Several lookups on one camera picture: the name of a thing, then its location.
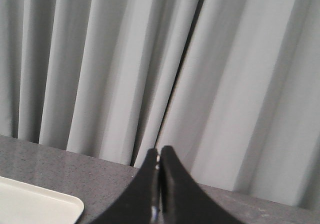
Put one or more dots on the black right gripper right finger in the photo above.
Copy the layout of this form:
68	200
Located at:
183	201

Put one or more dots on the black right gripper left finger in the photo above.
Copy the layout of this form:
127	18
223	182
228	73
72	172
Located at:
139	203

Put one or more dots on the cream rectangular plastic tray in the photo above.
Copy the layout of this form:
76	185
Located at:
22	203

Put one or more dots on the grey pleated curtain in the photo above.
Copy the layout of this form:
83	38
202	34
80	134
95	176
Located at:
232	85

